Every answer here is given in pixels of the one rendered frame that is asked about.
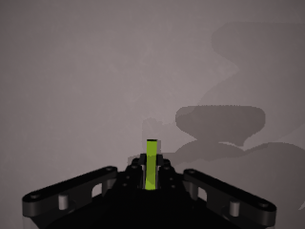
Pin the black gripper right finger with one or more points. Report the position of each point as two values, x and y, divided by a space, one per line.
243 209

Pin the lime green rod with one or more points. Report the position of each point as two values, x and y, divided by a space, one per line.
151 160

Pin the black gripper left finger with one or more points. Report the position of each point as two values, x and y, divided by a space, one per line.
42 207

